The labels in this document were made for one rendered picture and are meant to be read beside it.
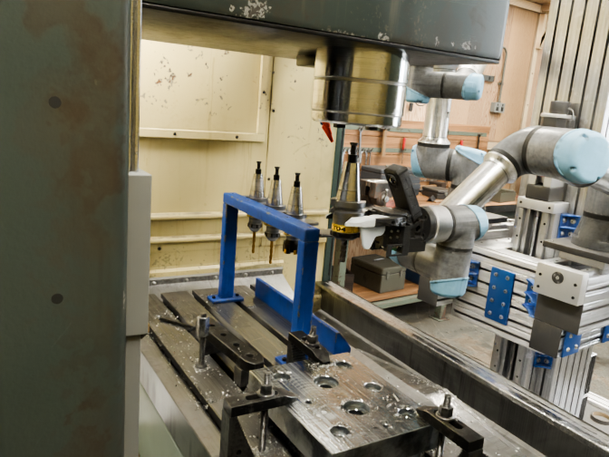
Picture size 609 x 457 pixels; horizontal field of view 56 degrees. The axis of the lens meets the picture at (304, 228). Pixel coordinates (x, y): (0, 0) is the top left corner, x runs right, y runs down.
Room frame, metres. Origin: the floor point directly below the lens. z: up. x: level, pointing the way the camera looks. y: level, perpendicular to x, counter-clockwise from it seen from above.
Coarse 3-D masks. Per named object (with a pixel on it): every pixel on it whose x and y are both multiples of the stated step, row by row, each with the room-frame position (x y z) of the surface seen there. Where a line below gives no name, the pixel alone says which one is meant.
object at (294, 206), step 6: (294, 192) 1.40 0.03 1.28; (300, 192) 1.41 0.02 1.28; (294, 198) 1.40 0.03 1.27; (300, 198) 1.40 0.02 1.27; (288, 204) 1.41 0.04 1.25; (294, 204) 1.40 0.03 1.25; (300, 204) 1.40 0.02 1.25; (288, 210) 1.40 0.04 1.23; (294, 210) 1.40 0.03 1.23; (300, 210) 1.40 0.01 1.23
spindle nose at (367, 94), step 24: (336, 48) 0.94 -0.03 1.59; (360, 48) 0.93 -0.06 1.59; (336, 72) 0.94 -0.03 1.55; (360, 72) 0.93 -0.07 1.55; (384, 72) 0.93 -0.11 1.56; (408, 72) 0.98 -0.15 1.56; (312, 96) 1.00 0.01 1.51; (336, 96) 0.94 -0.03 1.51; (360, 96) 0.93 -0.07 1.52; (384, 96) 0.93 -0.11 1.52; (336, 120) 0.94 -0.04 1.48; (360, 120) 0.93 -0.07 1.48; (384, 120) 0.94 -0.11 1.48
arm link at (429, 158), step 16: (432, 112) 2.04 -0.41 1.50; (448, 112) 2.04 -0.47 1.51; (432, 128) 2.04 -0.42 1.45; (416, 144) 2.10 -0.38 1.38; (432, 144) 2.02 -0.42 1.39; (448, 144) 2.04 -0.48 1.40; (416, 160) 2.04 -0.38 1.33; (432, 160) 2.02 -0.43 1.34; (416, 176) 2.08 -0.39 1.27; (432, 176) 2.04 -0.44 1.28
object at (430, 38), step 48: (144, 0) 0.69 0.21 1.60; (192, 0) 0.72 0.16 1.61; (240, 0) 0.75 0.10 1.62; (288, 0) 0.78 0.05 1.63; (336, 0) 0.82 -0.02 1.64; (384, 0) 0.87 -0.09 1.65; (432, 0) 0.91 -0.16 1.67; (480, 0) 0.97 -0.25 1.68; (240, 48) 1.14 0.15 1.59; (288, 48) 1.05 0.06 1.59; (384, 48) 0.91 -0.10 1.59; (432, 48) 0.93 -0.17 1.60; (480, 48) 0.98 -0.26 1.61
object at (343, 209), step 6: (336, 204) 0.98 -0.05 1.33; (342, 204) 0.98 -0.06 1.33; (348, 204) 0.97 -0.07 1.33; (354, 204) 0.98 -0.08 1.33; (360, 204) 0.98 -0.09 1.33; (330, 210) 1.00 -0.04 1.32; (336, 210) 0.98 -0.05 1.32; (342, 210) 0.98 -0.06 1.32; (348, 210) 0.98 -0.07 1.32; (354, 210) 0.98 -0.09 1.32; (360, 210) 0.99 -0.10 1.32; (342, 216) 0.98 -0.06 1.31; (348, 216) 0.97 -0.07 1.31; (354, 216) 0.98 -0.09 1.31; (360, 216) 0.98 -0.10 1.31
